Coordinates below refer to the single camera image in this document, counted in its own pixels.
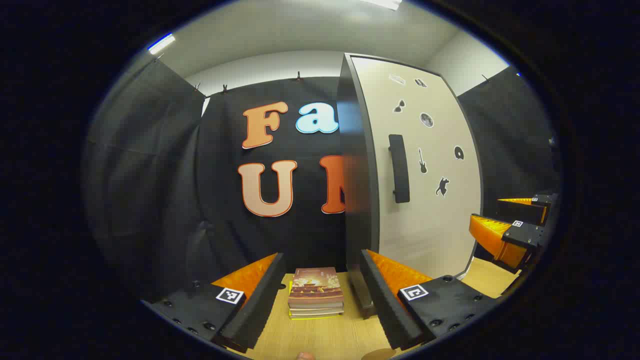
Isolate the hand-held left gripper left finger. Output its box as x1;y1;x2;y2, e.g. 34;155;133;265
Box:
142;252;287;353

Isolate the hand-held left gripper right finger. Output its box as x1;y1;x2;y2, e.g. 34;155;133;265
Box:
361;249;501;351

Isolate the white cabinet door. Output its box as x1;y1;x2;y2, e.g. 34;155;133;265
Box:
350;56;484;280

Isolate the grey cabinet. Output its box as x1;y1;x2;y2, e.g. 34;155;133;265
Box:
336;52;382;319

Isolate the black door handle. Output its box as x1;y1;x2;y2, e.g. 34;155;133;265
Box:
388;134;411;204

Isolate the book with brown picture cover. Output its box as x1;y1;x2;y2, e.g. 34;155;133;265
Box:
288;267;345;307

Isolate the plain white-edged book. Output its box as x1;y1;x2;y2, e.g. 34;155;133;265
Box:
289;304;345;314

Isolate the book with yellow cover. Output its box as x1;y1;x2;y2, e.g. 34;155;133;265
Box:
289;310;345;320

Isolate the black backdrop cloth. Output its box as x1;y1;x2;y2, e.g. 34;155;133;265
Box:
82;59;561;301

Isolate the ceiling light strip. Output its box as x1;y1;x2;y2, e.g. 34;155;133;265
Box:
147;33;176;55
360;0;404;11

